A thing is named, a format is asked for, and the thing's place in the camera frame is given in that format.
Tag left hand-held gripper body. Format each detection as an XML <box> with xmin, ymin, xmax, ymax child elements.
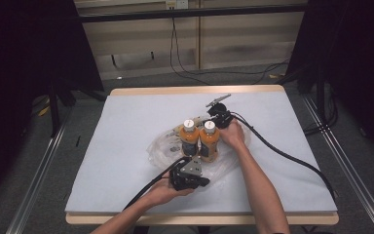
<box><xmin>169</xmin><ymin>156</ymin><xmax>210</xmax><ymax>192</ymax></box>

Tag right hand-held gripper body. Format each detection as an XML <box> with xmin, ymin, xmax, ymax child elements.
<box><xmin>206</xmin><ymin>94</ymin><xmax>235</xmax><ymax>129</ymax></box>

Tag orange juice bottle white cap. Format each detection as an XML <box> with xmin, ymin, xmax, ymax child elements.
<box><xmin>178</xmin><ymin>119</ymin><xmax>201</xmax><ymax>158</ymax></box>
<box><xmin>198</xmin><ymin>120</ymin><xmax>221</xmax><ymax>164</ymax></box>

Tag clear plastic bag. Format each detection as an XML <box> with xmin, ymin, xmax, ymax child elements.
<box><xmin>146</xmin><ymin>116</ymin><xmax>251</xmax><ymax>183</ymax></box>

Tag person's right hand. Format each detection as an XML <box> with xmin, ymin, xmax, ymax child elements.
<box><xmin>218</xmin><ymin>118</ymin><xmax>246</xmax><ymax>150</ymax></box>

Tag person's left hand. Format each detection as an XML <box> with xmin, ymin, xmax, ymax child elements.
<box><xmin>148</xmin><ymin>172</ymin><xmax>197</xmax><ymax>208</ymax></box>

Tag white table mat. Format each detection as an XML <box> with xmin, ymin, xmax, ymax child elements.
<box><xmin>64</xmin><ymin>92</ymin><xmax>339</xmax><ymax>215</ymax></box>

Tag black metal stand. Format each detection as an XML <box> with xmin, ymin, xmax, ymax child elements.
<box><xmin>47</xmin><ymin>76</ymin><xmax>79</xmax><ymax>138</ymax></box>
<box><xmin>296</xmin><ymin>62</ymin><xmax>328</xmax><ymax>129</ymax></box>

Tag black horizontal bar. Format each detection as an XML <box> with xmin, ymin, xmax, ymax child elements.
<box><xmin>77</xmin><ymin>4</ymin><xmax>308</xmax><ymax>23</ymax></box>

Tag black curtain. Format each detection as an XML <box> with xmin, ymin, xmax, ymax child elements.
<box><xmin>284</xmin><ymin>0</ymin><xmax>374</xmax><ymax>159</ymax></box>
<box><xmin>0</xmin><ymin>0</ymin><xmax>105</xmax><ymax>211</ymax></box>

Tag left hand-held gripper cable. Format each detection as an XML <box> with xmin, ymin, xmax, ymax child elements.
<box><xmin>122</xmin><ymin>156</ymin><xmax>193</xmax><ymax>212</ymax></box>

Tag hand-held gripper cable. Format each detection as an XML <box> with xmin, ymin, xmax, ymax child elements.
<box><xmin>230</xmin><ymin>111</ymin><xmax>336</xmax><ymax>201</ymax></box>
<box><xmin>122</xmin><ymin>156</ymin><xmax>193</xmax><ymax>212</ymax></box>

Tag black socket cable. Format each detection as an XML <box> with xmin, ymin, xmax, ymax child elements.
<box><xmin>172</xmin><ymin>18</ymin><xmax>291</xmax><ymax>86</ymax></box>
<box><xmin>168</xmin><ymin>9</ymin><xmax>210</xmax><ymax>86</ymax></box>

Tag right hand-held gripper cable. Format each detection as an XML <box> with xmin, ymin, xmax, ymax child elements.
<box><xmin>230</xmin><ymin>111</ymin><xmax>336</xmax><ymax>201</ymax></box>

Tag black floor cables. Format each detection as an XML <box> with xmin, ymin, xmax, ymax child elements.
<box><xmin>303</xmin><ymin>92</ymin><xmax>339</xmax><ymax>137</ymax></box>

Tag white wall socket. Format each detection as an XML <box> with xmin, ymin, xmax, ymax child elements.
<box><xmin>165</xmin><ymin>0</ymin><xmax>189</xmax><ymax>10</ymax></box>

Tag metal floor rail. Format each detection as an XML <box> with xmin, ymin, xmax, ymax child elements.
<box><xmin>5</xmin><ymin>105</ymin><xmax>76</xmax><ymax>234</ymax></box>
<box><xmin>301</xmin><ymin>93</ymin><xmax>374</xmax><ymax>234</ymax></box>

